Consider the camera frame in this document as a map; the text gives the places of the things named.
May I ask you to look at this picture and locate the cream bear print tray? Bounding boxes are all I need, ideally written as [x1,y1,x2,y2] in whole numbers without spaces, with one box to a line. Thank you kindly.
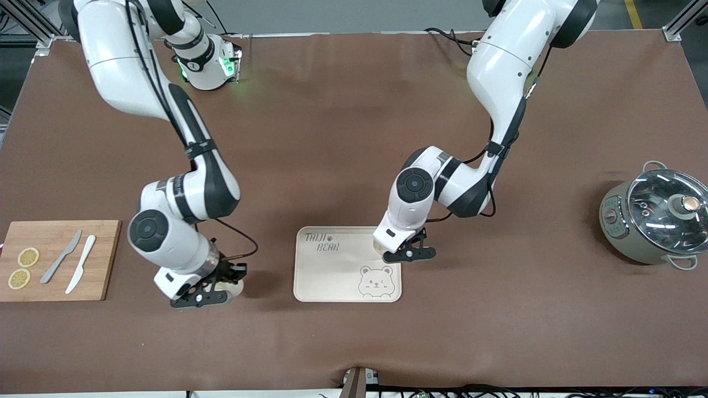
[293,226,402,303]

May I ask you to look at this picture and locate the bamboo cutting board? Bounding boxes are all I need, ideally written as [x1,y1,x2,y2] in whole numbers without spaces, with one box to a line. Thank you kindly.
[0,220,122,302]

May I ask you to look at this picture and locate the white plastic knife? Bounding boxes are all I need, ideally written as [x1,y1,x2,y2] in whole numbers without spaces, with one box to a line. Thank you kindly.
[65,235,97,295]

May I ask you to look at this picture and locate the brown table mat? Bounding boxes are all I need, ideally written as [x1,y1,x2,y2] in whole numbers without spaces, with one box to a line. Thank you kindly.
[0,30,708,390]

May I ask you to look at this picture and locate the grey plastic knife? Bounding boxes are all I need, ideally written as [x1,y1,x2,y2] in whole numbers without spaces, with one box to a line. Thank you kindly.
[40,229,83,285]

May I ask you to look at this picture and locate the grey-green electric cooking pot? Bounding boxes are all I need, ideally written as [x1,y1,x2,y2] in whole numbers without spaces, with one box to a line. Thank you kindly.
[599,160,708,271]

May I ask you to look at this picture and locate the glass pot lid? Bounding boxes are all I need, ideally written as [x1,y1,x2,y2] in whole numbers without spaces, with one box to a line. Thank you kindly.
[627,169,708,248]

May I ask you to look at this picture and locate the black left camera mount bracket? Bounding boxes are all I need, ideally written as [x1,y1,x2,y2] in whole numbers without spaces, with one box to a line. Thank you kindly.
[382,228,437,264]

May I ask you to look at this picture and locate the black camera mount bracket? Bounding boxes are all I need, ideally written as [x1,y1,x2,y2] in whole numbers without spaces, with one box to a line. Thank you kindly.
[169,270,234,309]
[382,228,437,264]

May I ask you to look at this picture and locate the black right camera mount bracket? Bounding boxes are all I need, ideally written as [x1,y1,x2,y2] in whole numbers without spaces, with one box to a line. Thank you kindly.
[169,270,234,309]

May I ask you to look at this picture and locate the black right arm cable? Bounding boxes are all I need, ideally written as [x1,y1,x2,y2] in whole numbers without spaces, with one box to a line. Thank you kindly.
[125,0,259,261]

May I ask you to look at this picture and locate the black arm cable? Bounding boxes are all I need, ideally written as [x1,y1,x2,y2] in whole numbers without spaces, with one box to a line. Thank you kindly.
[125,0,259,261]
[423,44,555,223]

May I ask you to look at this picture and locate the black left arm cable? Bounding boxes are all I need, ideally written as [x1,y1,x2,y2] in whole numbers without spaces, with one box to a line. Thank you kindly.
[423,44,555,223]

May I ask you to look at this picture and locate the brown camera post with clamp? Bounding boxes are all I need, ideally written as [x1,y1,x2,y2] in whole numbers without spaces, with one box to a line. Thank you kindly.
[339,366,381,398]

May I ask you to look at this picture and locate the black left base cables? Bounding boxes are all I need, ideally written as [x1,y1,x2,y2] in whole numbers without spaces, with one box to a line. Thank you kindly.
[424,27,477,56]

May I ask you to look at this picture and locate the black right base cable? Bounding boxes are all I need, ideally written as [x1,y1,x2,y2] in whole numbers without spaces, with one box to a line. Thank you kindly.
[188,6,233,36]

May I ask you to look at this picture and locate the aluminium frame profile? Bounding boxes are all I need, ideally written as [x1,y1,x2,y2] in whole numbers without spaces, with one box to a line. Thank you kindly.
[662,0,708,43]
[0,0,75,56]

